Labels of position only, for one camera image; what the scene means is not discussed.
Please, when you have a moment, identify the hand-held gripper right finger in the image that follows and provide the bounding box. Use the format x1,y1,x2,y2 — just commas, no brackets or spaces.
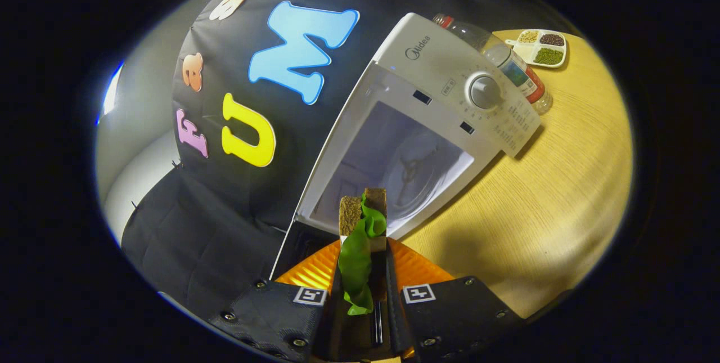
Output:
385,237,524,363

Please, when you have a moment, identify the brown bread lettuce sandwich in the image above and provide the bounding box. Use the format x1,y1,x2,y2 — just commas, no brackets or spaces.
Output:
337,187,389,316

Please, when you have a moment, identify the white divided dish with beans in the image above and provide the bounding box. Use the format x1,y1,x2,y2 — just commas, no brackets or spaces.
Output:
505,29,568,69

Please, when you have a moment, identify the white microwave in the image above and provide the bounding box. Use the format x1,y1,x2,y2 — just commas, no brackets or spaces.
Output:
270,12,543,282

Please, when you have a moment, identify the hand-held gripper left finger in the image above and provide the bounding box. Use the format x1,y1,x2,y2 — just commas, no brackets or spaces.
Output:
208,239,344,363

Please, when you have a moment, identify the clear plastic bottle red label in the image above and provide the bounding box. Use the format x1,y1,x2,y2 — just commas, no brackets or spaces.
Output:
433,13,553,115

